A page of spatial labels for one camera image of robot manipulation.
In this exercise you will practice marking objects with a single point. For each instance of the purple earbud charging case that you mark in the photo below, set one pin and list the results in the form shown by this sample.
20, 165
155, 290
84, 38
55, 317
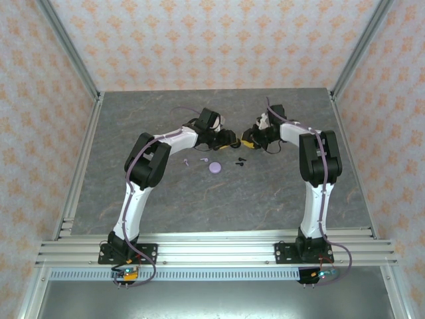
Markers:
215, 167

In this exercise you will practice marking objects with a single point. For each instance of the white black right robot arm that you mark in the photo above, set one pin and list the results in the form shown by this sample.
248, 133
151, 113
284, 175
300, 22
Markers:
315, 212

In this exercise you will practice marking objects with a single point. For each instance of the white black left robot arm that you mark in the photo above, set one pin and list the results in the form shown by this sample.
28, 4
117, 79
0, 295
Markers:
133, 212

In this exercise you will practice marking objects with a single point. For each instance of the wide aluminium mounting beam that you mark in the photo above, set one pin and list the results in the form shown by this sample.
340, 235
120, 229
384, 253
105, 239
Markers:
216, 254

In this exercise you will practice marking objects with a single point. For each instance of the grey metal sheet panel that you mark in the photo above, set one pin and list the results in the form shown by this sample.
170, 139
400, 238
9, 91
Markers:
216, 302

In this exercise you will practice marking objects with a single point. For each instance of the aluminium table side rail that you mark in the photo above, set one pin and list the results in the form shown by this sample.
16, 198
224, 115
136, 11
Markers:
80, 166
352, 166

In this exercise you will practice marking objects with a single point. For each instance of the aluminium table edge rail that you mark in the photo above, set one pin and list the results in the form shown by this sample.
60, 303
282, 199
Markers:
216, 234

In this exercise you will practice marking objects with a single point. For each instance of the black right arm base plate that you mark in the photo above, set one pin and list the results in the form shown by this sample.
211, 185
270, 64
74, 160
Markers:
284, 252

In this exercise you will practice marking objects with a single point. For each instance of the aluminium frame post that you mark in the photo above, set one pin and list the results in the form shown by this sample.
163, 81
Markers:
359, 50
70, 50

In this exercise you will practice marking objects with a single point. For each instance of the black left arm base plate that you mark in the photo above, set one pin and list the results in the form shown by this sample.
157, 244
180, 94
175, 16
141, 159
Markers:
147, 252

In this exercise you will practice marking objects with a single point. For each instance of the aluminium lower frame rail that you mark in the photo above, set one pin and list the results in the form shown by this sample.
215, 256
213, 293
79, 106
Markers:
30, 310
395, 299

